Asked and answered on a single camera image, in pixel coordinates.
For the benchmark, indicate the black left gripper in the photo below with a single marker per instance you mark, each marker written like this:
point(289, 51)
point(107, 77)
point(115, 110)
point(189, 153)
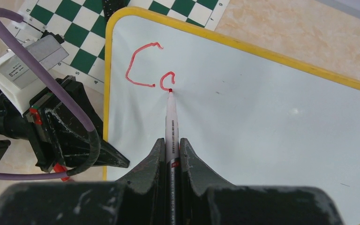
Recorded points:
point(58, 137)

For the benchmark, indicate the black glitter microphone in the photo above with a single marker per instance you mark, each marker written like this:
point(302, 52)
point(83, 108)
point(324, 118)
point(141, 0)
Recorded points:
point(111, 6)

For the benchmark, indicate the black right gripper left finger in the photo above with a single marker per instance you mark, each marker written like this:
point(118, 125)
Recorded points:
point(137, 198)

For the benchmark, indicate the yellow framed whiteboard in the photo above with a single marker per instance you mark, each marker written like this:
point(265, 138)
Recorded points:
point(255, 116)

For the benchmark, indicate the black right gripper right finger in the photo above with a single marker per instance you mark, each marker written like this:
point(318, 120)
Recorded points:
point(209, 199)

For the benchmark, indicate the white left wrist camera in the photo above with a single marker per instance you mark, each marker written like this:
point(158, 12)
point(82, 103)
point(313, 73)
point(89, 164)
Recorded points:
point(17, 82)

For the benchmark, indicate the red marker pen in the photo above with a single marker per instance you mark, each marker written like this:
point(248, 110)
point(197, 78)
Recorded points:
point(172, 159)

